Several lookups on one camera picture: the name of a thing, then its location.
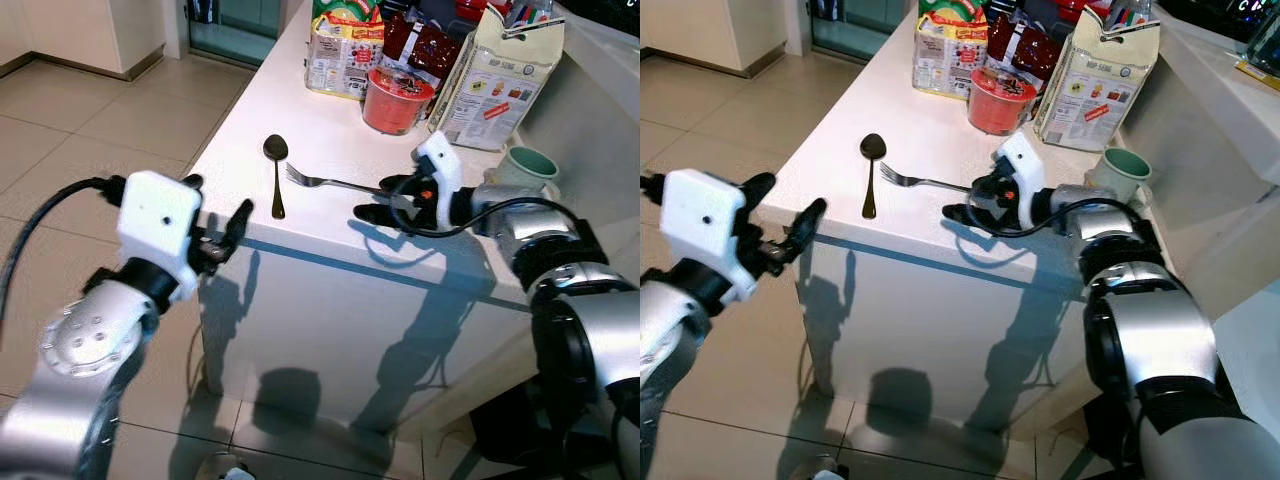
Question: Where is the silver metal fork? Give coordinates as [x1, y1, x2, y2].
[880, 162, 979, 195]
[286, 163, 397, 197]

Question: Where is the red instant noodle cup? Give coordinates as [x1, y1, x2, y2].
[966, 66, 1040, 137]
[361, 66, 438, 137]

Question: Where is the dark spoon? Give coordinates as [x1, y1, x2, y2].
[262, 134, 291, 221]
[859, 133, 889, 221]

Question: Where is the green ceramic mug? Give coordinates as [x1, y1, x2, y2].
[1084, 146, 1154, 207]
[496, 146, 560, 197]

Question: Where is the white kitchen counter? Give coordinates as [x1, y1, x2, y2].
[775, 0, 1216, 436]
[187, 0, 641, 436]

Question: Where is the green orange snack pack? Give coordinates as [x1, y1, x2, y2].
[304, 0, 387, 101]
[911, 0, 992, 101]

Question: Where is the dark red packet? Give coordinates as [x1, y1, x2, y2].
[380, 12, 463, 97]
[985, 12, 1063, 97]

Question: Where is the cream printed paper bag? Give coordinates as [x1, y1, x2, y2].
[429, 4, 567, 154]
[1032, 4, 1164, 154]

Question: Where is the beige floor cabinet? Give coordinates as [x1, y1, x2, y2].
[0, 0, 168, 83]
[640, 0, 789, 79]

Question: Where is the glass door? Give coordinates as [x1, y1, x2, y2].
[808, 0, 906, 63]
[187, 0, 293, 69]

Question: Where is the white side counter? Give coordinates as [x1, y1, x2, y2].
[1118, 10, 1280, 326]
[515, 12, 641, 296]

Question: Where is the grey robot foot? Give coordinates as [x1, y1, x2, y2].
[794, 454, 852, 480]
[194, 451, 252, 480]

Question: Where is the black robot leg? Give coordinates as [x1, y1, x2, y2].
[1083, 392, 1153, 480]
[468, 382, 606, 480]

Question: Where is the black appliance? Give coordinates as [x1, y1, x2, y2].
[1158, 0, 1280, 73]

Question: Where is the yellow flat object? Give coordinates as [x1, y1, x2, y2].
[1234, 57, 1280, 94]

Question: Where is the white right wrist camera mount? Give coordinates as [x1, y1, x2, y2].
[413, 131, 464, 231]
[993, 129, 1048, 229]

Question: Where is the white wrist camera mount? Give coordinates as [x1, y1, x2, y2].
[413, 131, 464, 231]
[993, 129, 1048, 229]
[661, 169, 750, 307]
[116, 171, 205, 304]

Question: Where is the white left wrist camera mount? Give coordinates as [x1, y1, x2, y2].
[661, 169, 750, 307]
[116, 171, 205, 304]

